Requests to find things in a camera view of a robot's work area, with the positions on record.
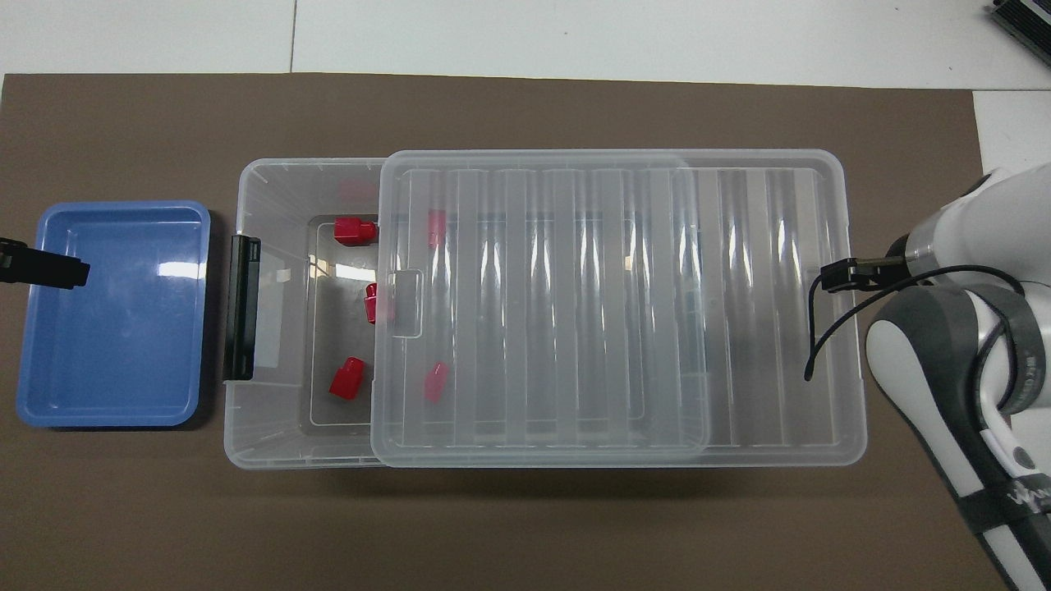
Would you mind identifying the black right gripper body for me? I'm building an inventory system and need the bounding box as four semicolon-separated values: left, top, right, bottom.
856;255;911;290

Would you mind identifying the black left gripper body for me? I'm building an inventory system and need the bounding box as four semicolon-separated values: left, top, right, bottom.
0;236;38;285

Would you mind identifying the clear ribbed plastic lid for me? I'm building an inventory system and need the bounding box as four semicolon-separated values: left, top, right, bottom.
370;149;870;469

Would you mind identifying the blue plastic tray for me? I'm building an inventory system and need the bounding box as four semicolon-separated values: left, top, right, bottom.
16;200;212;429

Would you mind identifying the clear plastic storage box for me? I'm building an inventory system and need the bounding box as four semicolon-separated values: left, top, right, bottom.
223;158;729;470

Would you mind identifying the grey finned metal device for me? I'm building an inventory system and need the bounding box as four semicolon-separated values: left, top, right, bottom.
985;0;1051;46

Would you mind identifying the brown table mat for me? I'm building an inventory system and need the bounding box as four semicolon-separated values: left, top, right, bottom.
0;72;1034;591

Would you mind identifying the black box latch handle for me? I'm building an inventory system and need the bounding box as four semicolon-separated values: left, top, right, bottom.
223;235;262;383

